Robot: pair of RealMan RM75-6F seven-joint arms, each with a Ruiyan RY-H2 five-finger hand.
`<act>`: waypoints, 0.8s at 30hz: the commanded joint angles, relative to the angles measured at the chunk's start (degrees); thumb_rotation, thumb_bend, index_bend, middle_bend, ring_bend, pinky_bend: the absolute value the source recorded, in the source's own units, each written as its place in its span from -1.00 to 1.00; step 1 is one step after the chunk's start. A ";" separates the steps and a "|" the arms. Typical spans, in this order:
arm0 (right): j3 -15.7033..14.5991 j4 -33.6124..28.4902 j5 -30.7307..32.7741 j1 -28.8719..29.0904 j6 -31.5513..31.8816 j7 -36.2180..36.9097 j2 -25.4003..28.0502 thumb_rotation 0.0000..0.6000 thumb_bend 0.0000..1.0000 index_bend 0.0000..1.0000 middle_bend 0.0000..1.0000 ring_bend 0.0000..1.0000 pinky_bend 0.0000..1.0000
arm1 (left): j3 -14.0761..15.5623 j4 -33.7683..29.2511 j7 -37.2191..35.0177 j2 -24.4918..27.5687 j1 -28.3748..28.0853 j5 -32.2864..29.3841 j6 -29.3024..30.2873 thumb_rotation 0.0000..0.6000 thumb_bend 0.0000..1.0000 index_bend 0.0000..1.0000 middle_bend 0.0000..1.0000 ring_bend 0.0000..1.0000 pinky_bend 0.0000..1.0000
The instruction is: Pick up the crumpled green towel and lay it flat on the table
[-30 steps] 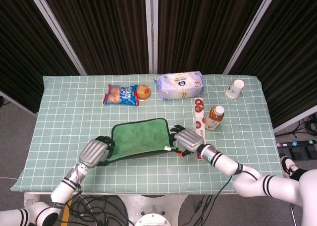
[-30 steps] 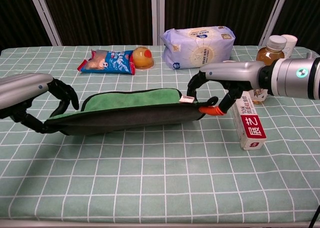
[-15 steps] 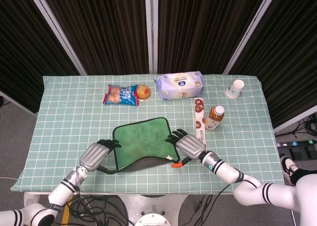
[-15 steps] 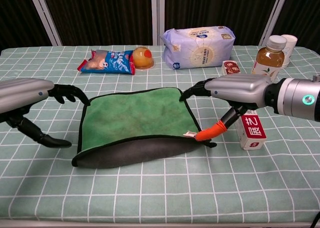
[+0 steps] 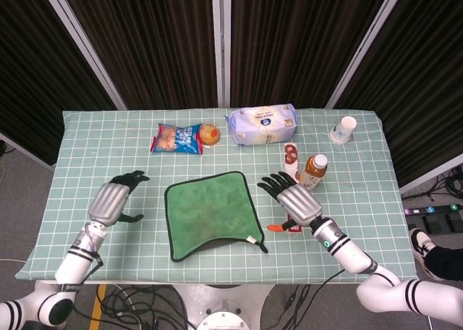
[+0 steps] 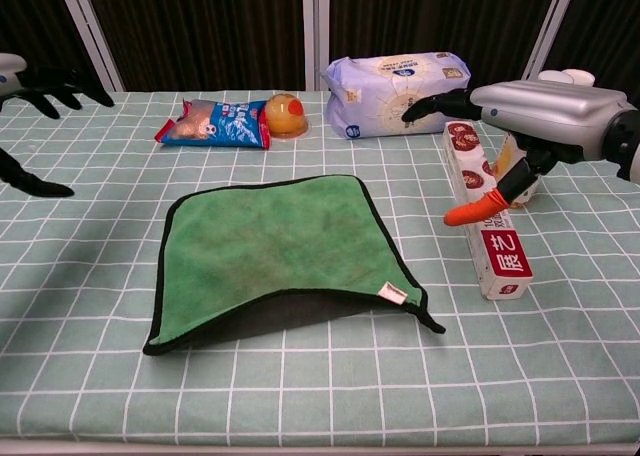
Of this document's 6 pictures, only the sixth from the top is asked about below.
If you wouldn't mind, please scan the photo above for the green checked tablecloth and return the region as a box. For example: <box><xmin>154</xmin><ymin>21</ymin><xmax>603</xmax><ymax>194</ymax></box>
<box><xmin>0</xmin><ymin>89</ymin><xmax>640</xmax><ymax>447</ymax></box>

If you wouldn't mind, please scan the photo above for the tea bottle white cap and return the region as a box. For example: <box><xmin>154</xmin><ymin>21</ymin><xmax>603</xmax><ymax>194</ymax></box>
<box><xmin>492</xmin><ymin>130</ymin><xmax>541</xmax><ymax>211</ymax></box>

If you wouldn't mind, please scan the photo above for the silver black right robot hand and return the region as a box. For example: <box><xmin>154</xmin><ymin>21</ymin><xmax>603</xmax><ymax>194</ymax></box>
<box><xmin>401</xmin><ymin>79</ymin><xmax>636</xmax><ymax>227</ymax></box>

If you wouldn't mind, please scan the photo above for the long white cling film box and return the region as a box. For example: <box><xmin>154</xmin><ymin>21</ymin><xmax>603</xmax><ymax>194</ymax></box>
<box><xmin>442</xmin><ymin>120</ymin><xmax>534</xmax><ymax>301</ymax></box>

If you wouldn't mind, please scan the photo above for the white partition post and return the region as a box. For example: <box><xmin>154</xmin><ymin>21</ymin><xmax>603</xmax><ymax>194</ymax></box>
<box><xmin>522</xmin><ymin>0</ymin><xmax>581</xmax><ymax>80</ymax></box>
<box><xmin>301</xmin><ymin>0</ymin><xmax>331</xmax><ymax>91</ymax></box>
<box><xmin>53</xmin><ymin>0</ymin><xmax>125</xmax><ymax>92</ymax></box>

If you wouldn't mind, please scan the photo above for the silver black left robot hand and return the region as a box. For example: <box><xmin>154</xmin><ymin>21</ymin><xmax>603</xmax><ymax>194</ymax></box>
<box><xmin>0</xmin><ymin>53</ymin><xmax>115</xmax><ymax>199</ymax></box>

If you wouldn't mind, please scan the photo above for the blue snack bag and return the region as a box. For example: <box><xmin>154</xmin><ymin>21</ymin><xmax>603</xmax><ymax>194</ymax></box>
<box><xmin>153</xmin><ymin>98</ymin><xmax>272</xmax><ymax>151</ymax></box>

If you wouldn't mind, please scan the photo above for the lavender tissue pack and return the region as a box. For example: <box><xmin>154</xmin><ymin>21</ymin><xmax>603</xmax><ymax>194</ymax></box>
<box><xmin>321</xmin><ymin>51</ymin><xmax>472</xmax><ymax>140</ymax></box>

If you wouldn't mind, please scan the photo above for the yellow fruit jelly cup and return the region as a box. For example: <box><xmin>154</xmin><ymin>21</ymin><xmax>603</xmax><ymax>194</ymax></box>
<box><xmin>263</xmin><ymin>93</ymin><xmax>310</xmax><ymax>140</ymax></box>

